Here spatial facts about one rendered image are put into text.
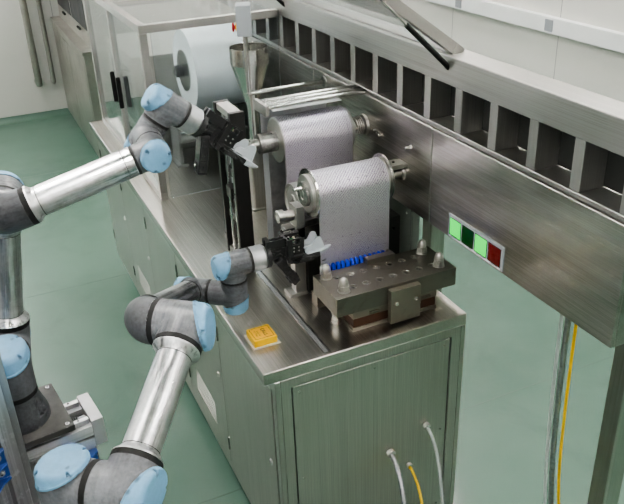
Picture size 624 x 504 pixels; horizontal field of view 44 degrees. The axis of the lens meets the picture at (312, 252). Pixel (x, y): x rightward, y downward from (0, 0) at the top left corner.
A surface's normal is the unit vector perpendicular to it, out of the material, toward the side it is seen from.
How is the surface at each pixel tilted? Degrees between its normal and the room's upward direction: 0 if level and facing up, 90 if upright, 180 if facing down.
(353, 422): 90
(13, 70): 90
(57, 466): 7
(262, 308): 0
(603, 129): 90
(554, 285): 90
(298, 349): 0
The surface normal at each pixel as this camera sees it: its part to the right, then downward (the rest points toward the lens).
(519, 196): -0.91, 0.22
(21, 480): 0.55, 0.37
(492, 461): -0.04, -0.88
